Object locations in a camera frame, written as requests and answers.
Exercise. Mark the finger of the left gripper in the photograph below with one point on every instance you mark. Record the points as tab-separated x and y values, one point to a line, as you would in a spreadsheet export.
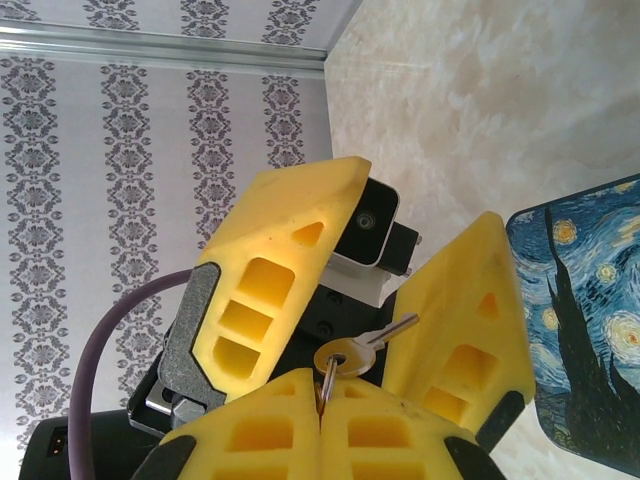
450	310
280	220

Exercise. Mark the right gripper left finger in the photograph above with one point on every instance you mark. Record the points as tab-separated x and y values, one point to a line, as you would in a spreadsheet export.
300	450

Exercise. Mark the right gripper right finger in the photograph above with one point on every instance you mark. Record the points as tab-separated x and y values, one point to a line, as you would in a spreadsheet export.
425	450

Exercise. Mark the starry night tin box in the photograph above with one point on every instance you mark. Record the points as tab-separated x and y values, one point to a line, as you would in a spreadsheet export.
590	300

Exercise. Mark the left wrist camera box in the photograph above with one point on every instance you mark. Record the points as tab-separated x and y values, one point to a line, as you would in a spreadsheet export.
370	220

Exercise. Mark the aluminium frame post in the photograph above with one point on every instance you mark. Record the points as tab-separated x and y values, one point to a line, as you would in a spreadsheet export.
150	50

